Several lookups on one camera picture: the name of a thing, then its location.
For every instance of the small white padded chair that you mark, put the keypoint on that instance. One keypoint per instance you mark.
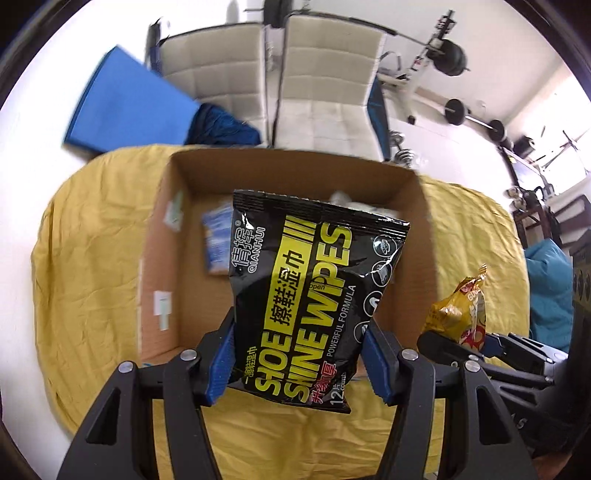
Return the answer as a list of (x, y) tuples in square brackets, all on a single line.
[(212, 78)]

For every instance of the white plastic bag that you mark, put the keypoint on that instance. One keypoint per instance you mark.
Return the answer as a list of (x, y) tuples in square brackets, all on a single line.
[(344, 198)]

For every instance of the dark blue knit cloth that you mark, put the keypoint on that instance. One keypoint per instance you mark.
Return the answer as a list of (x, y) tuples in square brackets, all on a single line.
[(221, 127)]

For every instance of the cardboard box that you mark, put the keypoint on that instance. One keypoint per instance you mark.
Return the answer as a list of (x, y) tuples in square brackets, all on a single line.
[(194, 295)]

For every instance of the black speaker box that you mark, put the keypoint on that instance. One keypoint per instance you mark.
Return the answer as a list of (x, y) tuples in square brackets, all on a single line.
[(524, 146)]

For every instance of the black blue weight bench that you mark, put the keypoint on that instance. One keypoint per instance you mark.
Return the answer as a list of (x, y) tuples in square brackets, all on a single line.
[(379, 120)]

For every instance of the black wipes packet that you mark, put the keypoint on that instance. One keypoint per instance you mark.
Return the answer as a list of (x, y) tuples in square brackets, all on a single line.
[(304, 286)]

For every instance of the black treadmill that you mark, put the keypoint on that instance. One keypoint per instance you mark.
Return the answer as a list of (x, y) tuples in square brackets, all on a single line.
[(526, 168)]

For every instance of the short barbell with black plates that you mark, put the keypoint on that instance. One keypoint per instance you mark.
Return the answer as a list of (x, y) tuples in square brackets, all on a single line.
[(455, 110)]

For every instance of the yellow tablecloth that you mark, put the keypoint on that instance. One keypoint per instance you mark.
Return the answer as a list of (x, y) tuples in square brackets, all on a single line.
[(92, 258)]

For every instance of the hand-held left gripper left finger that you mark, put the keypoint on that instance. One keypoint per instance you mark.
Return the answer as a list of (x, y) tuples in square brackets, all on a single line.
[(221, 364)]

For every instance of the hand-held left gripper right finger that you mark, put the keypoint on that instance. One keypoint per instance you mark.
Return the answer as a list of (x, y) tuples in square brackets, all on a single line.
[(376, 369)]

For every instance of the long barbell with black plates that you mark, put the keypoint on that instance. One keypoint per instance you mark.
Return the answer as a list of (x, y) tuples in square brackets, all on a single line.
[(450, 57)]

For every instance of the blue folded exercise mat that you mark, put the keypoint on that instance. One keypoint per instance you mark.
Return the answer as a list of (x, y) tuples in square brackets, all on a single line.
[(124, 110)]

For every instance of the black folded frame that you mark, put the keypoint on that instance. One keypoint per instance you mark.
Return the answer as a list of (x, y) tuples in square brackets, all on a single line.
[(154, 41)]

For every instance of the dark wooden chair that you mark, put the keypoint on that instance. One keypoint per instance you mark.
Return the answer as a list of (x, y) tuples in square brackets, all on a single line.
[(538, 207)]

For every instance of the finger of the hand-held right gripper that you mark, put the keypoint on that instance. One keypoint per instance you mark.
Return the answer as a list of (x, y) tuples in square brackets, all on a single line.
[(443, 348), (491, 345)]

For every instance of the large white padded chair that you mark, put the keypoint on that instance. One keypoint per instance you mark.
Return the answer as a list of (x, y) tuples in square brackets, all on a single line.
[(323, 92)]

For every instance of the yellow panda snack packet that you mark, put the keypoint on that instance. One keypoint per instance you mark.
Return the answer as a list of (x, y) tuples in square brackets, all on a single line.
[(457, 309)]

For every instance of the blue white tissue pack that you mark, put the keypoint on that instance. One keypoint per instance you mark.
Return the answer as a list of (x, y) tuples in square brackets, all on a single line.
[(217, 240)]

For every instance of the white barbell rack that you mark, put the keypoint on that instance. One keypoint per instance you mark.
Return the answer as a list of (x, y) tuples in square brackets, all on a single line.
[(418, 87)]

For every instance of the chrome dumbbell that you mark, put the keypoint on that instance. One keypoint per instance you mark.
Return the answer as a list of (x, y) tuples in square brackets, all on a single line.
[(401, 150)]

